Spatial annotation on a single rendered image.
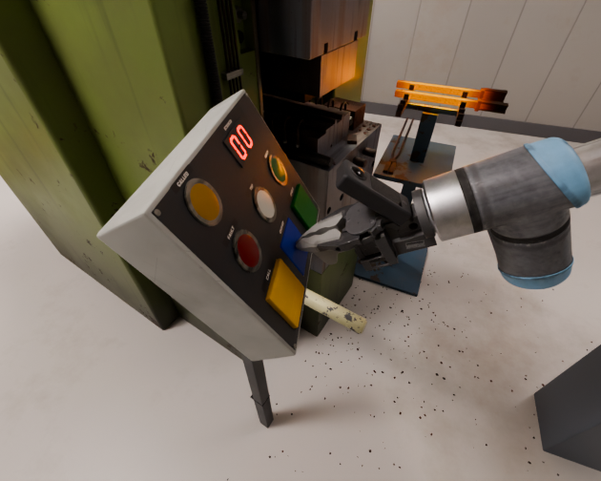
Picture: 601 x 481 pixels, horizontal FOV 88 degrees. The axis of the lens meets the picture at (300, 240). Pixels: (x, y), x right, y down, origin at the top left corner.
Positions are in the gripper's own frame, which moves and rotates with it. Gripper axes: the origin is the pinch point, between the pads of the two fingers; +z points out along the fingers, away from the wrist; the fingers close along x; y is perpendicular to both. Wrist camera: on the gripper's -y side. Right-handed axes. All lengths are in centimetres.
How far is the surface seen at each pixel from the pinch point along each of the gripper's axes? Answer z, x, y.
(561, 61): -138, 287, 123
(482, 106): -44, 90, 35
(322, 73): -5.2, 46.3, -11.3
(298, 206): 0.6, 7.3, -1.9
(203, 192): 1.0, -9.3, -18.1
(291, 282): 0.6, -8.3, 0.7
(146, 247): 5.1, -17.0, -18.2
